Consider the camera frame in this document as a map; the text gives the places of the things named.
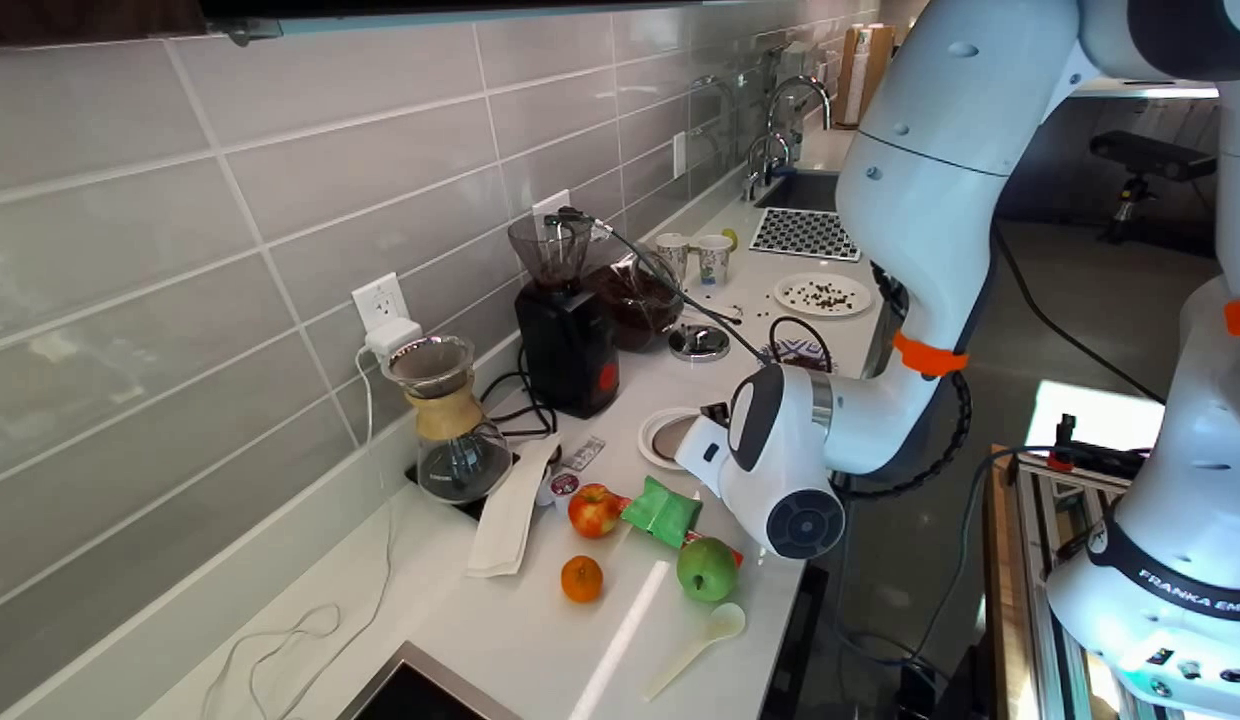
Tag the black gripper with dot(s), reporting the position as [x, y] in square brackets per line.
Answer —
[714, 413]

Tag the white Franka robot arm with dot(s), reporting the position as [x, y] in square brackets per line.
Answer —
[926, 174]

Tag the round metal jar lid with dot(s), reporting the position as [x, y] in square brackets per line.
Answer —
[699, 340]

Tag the white paper plate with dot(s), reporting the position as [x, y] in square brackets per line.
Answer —
[820, 298]

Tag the patterned bowl of coffee beans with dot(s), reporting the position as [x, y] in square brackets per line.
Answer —
[798, 351]

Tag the glass jar of coffee beans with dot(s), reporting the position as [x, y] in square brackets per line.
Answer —
[642, 305]

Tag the small snack packets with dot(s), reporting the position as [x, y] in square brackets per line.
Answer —
[573, 463]

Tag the patterned paper cup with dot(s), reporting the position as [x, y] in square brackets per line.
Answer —
[714, 262]
[674, 262]

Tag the red apple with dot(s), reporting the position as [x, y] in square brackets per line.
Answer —
[595, 515]

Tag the green apple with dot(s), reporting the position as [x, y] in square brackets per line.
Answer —
[708, 574]

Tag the black coffee grinder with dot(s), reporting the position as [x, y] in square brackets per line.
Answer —
[565, 344]

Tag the small green item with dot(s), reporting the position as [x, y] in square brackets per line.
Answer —
[733, 238]

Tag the checkered dish drying mat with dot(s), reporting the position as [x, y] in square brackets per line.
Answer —
[798, 233]

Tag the orange fruit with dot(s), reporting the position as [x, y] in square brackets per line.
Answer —
[582, 579]

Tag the white plastic spoon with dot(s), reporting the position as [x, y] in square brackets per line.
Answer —
[720, 624]

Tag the white folded towel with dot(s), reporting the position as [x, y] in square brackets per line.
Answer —
[505, 520]

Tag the kitchen sink basin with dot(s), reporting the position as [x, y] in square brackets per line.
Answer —
[801, 189]

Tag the glass pour-over carafe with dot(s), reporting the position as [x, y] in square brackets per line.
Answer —
[445, 400]

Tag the black kitchen scale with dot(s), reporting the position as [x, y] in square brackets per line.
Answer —
[440, 497]

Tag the chrome sink faucet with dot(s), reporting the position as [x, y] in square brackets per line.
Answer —
[780, 127]

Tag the white charger plug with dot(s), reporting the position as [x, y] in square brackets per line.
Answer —
[399, 339]

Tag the metal equipment cart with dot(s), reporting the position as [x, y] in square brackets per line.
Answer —
[1014, 574]

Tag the wooden cutting boards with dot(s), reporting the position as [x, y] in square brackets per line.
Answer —
[861, 72]

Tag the white flat panel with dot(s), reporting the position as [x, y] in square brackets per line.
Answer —
[1092, 405]

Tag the black cooktop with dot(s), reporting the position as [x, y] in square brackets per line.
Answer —
[421, 692]

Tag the dark upper cabinet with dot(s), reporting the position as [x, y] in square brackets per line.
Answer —
[85, 18]

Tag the white wall outlet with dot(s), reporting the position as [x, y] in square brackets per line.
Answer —
[373, 303]
[679, 152]
[550, 200]

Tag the black camera on stand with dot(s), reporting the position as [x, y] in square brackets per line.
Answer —
[1150, 152]

